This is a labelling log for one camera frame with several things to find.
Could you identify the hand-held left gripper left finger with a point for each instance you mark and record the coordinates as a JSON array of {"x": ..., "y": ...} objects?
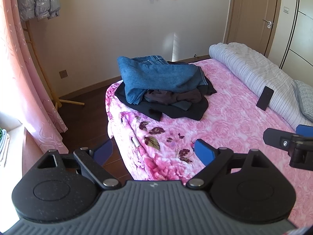
[{"x": 104, "y": 150}]

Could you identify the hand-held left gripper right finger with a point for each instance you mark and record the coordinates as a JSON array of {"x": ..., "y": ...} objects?
[{"x": 204, "y": 153}]

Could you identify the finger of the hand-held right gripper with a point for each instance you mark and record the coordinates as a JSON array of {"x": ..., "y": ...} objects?
[
  {"x": 276, "y": 137},
  {"x": 305, "y": 130}
]

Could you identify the blue jeans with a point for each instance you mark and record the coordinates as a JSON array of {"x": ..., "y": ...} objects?
[{"x": 151, "y": 76}]

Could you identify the grey checked pillow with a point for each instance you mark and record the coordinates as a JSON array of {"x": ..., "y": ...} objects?
[{"x": 305, "y": 98}]

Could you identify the black phone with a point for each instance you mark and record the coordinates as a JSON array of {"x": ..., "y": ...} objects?
[{"x": 265, "y": 98}]

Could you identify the pink floral blanket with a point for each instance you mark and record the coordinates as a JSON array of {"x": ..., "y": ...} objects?
[{"x": 232, "y": 117}]

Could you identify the black garment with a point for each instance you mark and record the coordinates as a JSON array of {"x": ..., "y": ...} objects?
[{"x": 185, "y": 110}]

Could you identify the dark brown garment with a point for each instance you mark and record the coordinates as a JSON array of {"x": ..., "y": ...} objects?
[{"x": 168, "y": 96}]

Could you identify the striped light quilt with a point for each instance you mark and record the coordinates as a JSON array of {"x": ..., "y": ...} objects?
[{"x": 244, "y": 61}]

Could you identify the white wardrobe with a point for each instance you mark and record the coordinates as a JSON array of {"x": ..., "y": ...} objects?
[{"x": 302, "y": 34}]

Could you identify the stack of folded cloths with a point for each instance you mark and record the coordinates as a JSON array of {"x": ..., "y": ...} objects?
[{"x": 4, "y": 149}]

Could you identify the wooden coat rack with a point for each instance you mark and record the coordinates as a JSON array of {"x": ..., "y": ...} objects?
[{"x": 42, "y": 71}]

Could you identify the pink curtain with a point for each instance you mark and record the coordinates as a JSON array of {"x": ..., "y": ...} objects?
[{"x": 22, "y": 78}]

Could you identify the brown wooden door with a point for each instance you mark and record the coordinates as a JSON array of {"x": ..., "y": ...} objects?
[{"x": 254, "y": 12}]

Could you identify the bronze wall socket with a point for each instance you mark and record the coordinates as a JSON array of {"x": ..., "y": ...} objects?
[{"x": 63, "y": 74}]

